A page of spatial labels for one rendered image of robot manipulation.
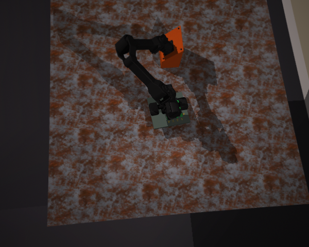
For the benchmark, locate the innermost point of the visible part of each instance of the grey switch panel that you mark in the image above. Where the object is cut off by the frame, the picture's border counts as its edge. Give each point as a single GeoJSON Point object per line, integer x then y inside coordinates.
{"type": "Point", "coordinates": [161, 121]}

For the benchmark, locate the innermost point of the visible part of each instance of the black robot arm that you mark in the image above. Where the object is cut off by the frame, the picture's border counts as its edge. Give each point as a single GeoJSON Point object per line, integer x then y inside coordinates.
{"type": "Point", "coordinates": [156, 88]}

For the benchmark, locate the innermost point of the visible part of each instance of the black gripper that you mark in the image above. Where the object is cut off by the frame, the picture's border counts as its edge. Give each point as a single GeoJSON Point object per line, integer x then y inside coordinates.
{"type": "Point", "coordinates": [154, 108]}

